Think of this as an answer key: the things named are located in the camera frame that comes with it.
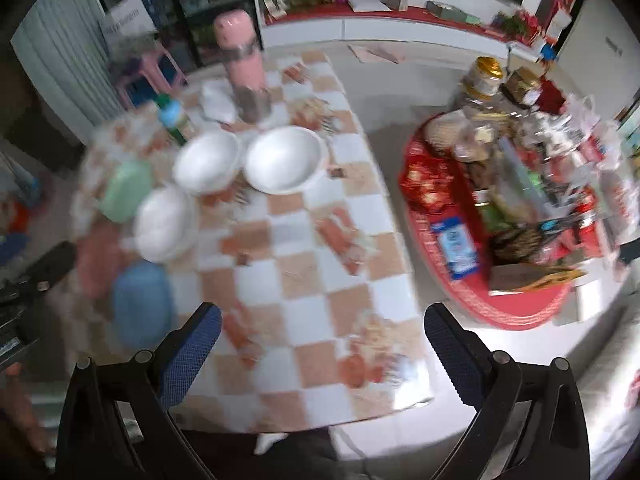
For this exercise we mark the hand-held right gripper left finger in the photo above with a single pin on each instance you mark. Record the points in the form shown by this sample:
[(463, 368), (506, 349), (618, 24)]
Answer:
[(192, 350)]

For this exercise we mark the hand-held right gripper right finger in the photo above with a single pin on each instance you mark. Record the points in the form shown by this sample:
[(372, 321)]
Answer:
[(450, 345)]

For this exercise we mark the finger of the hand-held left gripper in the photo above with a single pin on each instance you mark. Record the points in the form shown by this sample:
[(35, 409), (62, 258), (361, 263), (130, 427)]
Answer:
[(50, 265)]

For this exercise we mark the pink plate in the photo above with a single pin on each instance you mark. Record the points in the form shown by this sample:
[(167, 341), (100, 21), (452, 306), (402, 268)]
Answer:
[(97, 262)]

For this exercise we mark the blue plate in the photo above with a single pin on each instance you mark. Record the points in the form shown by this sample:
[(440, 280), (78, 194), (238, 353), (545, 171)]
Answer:
[(142, 307)]

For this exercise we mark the green plate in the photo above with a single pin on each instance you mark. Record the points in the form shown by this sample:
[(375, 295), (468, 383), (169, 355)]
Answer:
[(125, 190)]

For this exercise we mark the white bowl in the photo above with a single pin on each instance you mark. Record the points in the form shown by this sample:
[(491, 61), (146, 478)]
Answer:
[(162, 225), (285, 160), (207, 162)]

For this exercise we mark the person's left hand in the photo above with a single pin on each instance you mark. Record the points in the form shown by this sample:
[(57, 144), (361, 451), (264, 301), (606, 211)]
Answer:
[(20, 410)]

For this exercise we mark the orange container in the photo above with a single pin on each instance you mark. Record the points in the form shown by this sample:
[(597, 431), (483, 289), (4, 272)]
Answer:
[(15, 217)]

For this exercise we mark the red round table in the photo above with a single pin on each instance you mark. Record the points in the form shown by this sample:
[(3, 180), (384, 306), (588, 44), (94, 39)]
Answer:
[(500, 307)]

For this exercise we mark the blue wet wipes pack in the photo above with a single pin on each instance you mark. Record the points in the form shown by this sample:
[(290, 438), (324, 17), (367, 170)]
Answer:
[(456, 247)]

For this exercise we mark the brown flat box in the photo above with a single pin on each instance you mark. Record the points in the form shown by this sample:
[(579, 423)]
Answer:
[(525, 277)]

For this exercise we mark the dark snack bag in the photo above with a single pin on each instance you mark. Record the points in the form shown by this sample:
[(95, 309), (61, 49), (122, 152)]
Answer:
[(525, 242)]

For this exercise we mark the checkered printed tablecloth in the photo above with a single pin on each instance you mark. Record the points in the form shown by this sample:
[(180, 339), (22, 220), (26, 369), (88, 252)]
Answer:
[(310, 280)]

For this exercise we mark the person's dark trousers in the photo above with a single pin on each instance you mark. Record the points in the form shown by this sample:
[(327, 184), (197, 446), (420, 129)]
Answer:
[(290, 460)]

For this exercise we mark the pile of red candy packets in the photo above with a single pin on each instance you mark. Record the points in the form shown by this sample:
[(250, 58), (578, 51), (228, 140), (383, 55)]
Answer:
[(430, 182)]

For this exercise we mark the white sofa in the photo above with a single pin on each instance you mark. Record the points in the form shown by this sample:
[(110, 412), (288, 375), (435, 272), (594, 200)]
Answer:
[(610, 385)]

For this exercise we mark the green cap drink bottle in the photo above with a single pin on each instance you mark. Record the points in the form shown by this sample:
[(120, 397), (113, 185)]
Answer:
[(175, 120)]

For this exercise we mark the pale pleated curtain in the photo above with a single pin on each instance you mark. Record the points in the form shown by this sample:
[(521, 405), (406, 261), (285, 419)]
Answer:
[(65, 55)]

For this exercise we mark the pink plastic stool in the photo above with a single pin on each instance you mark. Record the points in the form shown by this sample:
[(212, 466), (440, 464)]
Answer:
[(150, 75)]

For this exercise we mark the white folded cloth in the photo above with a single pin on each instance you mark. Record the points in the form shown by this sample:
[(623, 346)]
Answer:
[(217, 102)]

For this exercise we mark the gold lid glass jar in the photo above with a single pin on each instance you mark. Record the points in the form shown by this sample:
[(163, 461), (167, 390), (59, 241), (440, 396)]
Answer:
[(522, 87), (482, 80)]

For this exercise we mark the pink steel thermos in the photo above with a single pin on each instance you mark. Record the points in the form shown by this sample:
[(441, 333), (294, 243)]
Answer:
[(242, 65)]

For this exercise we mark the pink paper sheet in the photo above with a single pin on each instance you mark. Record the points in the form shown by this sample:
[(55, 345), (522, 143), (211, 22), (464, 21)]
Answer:
[(372, 53)]

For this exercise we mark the black framed glass cabinet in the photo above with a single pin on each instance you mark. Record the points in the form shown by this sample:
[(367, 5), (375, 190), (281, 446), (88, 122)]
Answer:
[(210, 5)]

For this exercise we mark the white cabinet with red top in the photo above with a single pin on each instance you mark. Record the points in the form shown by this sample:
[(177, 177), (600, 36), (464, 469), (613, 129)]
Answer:
[(390, 30)]

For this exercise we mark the red flower plant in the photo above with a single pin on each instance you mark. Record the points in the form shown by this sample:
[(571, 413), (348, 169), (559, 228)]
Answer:
[(517, 25)]

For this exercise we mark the flat green box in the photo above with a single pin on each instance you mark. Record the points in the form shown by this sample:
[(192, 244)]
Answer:
[(452, 12)]

